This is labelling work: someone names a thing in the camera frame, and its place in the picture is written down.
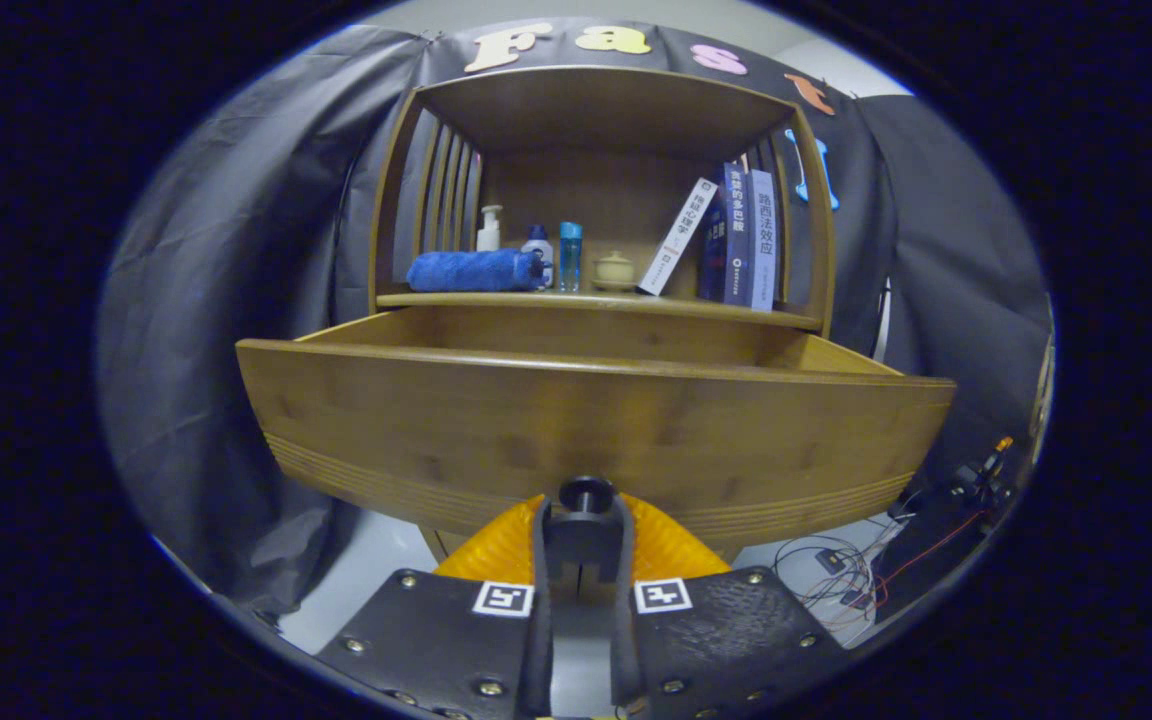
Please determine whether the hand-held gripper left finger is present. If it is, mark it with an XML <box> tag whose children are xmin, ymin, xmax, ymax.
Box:
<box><xmin>316</xmin><ymin>493</ymin><xmax>555</xmax><ymax>720</ymax></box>

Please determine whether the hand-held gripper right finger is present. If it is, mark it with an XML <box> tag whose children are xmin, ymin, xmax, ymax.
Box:
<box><xmin>608</xmin><ymin>493</ymin><xmax>849</xmax><ymax>720</ymax></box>

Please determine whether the wooden drawer with black knob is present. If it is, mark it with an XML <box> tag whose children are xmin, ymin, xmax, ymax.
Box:
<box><xmin>236</xmin><ymin>305</ymin><xmax>957</xmax><ymax>566</ymax></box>

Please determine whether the wooden cabinet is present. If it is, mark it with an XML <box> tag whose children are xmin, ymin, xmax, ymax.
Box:
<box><xmin>368</xmin><ymin>65</ymin><xmax>837</xmax><ymax>566</ymax></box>

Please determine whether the black equipment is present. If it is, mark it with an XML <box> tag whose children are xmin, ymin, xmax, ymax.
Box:
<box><xmin>876</xmin><ymin>465</ymin><xmax>1017</xmax><ymax>621</ymax></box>

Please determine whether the beige lidded cup with saucer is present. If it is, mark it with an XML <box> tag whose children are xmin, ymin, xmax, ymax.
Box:
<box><xmin>593</xmin><ymin>250</ymin><xmax>637</xmax><ymax>293</ymax></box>

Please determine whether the blue towel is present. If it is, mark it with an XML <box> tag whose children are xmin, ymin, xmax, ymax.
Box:
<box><xmin>406</xmin><ymin>249</ymin><xmax>547</xmax><ymax>293</ymax></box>

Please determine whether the clear blue bottle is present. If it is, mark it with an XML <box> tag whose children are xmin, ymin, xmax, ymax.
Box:
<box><xmin>559</xmin><ymin>221</ymin><xmax>584</xmax><ymax>293</ymax></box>

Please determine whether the white bottle with blue cap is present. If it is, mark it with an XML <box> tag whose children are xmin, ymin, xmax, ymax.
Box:
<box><xmin>521</xmin><ymin>224</ymin><xmax>555</xmax><ymax>289</ymax></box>

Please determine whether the white book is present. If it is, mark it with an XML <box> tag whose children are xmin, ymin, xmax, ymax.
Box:
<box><xmin>637</xmin><ymin>178</ymin><xmax>720</xmax><ymax>297</ymax></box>

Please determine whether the dark blue book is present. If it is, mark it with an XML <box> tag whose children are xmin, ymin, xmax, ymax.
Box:
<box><xmin>698</xmin><ymin>162</ymin><xmax>752</xmax><ymax>306</ymax></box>

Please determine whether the pale lilac book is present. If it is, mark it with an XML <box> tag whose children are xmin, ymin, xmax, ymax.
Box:
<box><xmin>748</xmin><ymin>168</ymin><xmax>780</xmax><ymax>312</ymax></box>

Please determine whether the floor cable bundle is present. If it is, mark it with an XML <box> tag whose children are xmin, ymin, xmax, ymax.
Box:
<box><xmin>774</xmin><ymin>535</ymin><xmax>897</xmax><ymax>631</ymax></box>

